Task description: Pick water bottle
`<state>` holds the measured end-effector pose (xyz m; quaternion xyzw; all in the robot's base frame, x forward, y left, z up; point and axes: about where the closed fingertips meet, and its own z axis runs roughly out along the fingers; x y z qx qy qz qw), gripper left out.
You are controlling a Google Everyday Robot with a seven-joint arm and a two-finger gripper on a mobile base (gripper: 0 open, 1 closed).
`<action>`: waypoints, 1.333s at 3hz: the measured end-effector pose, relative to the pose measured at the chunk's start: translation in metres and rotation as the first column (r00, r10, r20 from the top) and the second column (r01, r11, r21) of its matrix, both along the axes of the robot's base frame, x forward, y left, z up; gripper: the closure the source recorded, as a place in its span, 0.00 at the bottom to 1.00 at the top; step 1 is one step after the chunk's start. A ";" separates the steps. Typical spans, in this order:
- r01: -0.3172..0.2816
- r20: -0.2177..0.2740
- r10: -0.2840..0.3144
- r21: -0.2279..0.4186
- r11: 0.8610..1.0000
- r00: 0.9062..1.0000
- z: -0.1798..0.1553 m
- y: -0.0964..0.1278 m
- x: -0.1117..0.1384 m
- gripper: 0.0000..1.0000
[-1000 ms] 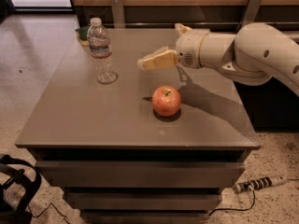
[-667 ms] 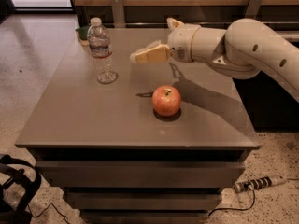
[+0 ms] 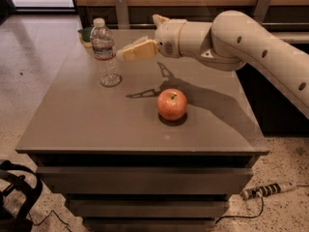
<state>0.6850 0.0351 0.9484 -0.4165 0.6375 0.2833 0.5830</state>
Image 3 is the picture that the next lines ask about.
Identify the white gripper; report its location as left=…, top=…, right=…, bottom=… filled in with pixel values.
left=116, top=14, right=186, bottom=61

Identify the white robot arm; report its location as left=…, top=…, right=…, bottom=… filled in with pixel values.
left=117, top=11, right=309, bottom=118

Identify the clear plastic water bottle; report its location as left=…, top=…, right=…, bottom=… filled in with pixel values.
left=90, top=18, right=122, bottom=87

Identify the green and yellow sponge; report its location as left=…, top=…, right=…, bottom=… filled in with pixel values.
left=77, top=27, right=92, bottom=47

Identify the red apple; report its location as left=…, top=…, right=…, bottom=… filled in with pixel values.
left=156, top=89, right=187, bottom=121

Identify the grey drawer cabinet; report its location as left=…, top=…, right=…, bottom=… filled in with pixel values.
left=16, top=43, right=266, bottom=232

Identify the white power strip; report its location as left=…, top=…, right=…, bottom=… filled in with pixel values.
left=240, top=182, right=296, bottom=200

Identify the left metal bracket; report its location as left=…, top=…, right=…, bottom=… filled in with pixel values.
left=114, top=0, right=130, bottom=29

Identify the metal bracket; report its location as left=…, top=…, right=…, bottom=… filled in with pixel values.
left=253, top=0, right=271, bottom=17
left=114, top=0, right=130, bottom=29

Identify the wooden wall shelf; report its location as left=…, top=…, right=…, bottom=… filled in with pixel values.
left=73, top=0, right=309, bottom=31

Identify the right metal bracket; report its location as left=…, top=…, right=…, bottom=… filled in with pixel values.
left=253, top=0, right=271, bottom=17

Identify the thin black floor cable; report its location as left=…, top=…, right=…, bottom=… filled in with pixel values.
left=28, top=209, right=73, bottom=232

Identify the black power cable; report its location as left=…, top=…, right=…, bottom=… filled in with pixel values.
left=214, top=190, right=266, bottom=225

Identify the black bag with straps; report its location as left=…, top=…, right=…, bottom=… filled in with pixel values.
left=0, top=159, right=42, bottom=232

